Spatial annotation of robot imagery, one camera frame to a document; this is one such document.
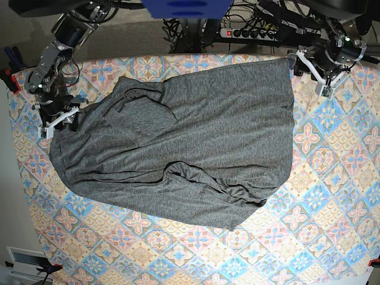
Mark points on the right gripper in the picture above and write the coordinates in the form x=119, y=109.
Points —
x=57, y=114

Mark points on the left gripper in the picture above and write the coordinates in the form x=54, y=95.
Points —
x=322, y=69

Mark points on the grey t-shirt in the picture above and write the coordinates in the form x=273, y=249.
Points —
x=207, y=148

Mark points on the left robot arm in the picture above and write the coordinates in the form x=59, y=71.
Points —
x=336, y=46

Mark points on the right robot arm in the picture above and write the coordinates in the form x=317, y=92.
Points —
x=47, y=81

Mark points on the red black clamp upper left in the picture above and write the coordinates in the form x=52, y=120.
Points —
x=9, y=80

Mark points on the red black clamp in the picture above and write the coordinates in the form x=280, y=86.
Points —
x=44, y=268
x=9, y=80

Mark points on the red black clamp lower left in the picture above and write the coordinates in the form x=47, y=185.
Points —
x=44, y=268

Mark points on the red clamp lower right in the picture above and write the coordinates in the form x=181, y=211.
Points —
x=375, y=263

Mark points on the aluminium frame post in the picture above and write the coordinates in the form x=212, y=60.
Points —
x=357, y=47

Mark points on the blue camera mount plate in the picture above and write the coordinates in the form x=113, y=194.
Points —
x=208, y=9

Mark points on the white wall vent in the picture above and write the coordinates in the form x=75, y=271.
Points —
x=25, y=259

